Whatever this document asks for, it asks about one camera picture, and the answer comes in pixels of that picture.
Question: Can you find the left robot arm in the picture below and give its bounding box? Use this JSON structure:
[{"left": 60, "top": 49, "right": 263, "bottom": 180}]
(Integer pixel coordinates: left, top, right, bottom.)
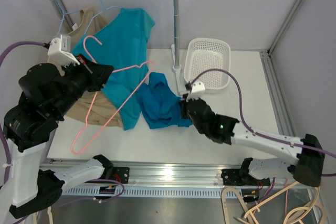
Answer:
[{"left": 4, "top": 55, "right": 113, "bottom": 219}]

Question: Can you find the beige tank top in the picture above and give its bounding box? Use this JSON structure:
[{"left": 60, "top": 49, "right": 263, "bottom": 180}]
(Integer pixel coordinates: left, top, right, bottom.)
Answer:
[{"left": 47, "top": 7, "right": 124, "bottom": 127}]

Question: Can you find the dark blue t shirt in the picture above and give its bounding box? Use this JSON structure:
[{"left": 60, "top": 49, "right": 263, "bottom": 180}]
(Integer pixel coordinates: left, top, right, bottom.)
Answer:
[{"left": 136, "top": 72, "right": 192, "bottom": 129}]

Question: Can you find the white perforated plastic basket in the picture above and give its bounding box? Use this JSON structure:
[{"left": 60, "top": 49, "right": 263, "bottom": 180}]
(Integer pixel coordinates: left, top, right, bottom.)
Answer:
[{"left": 184, "top": 38, "right": 231, "bottom": 93}]

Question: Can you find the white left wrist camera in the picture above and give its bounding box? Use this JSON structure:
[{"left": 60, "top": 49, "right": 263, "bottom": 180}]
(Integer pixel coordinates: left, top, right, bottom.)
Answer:
[{"left": 48, "top": 34, "right": 80, "bottom": 67}]

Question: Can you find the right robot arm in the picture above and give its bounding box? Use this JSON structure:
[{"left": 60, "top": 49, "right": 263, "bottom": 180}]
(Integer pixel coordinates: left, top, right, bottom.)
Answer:
[{"left": 180, "top": 99, "right": 325, "bottom": 187}]

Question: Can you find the aluminium corner frame post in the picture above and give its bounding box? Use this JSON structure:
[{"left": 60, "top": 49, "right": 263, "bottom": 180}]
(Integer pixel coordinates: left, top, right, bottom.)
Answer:
[{"left": 267, "top": 0, "right": 322, "bottom": 54}]

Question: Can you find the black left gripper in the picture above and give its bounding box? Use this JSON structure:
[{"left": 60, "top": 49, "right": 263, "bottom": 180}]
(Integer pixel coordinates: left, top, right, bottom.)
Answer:
[{"left": 53, "top": 52, "right": 116, "bottom": 116}]

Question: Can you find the teal t shirt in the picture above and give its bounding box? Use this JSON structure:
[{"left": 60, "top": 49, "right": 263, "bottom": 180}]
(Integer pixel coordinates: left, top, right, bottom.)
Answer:
[{"left": 72, "top": 8, "right": 155, "bottom": 130}]

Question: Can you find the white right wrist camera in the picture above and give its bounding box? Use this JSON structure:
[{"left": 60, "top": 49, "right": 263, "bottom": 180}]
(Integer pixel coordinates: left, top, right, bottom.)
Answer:
[{"left": 185, "top": 81, "right": 206, "bottom": 96}]

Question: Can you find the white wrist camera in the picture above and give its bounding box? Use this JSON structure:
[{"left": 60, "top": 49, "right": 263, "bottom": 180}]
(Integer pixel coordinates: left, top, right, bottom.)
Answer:
[
  {"left": 48, "top": 34, "right": 80, "bottom": 67},
  {"left": 185, "top": 81, "right": 206, "bottom": 96}
]

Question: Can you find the beige wooden hangers pile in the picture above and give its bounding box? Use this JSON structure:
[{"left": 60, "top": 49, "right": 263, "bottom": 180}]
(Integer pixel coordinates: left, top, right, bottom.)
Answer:
[{"left": 220, "top": 182, "right": 330, "bottom": 223}]

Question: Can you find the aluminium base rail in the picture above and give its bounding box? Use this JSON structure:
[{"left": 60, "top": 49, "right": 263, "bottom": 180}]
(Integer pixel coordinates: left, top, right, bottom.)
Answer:
[{"left": 34, "top": 158, "right": 289, "bottom": 198}]

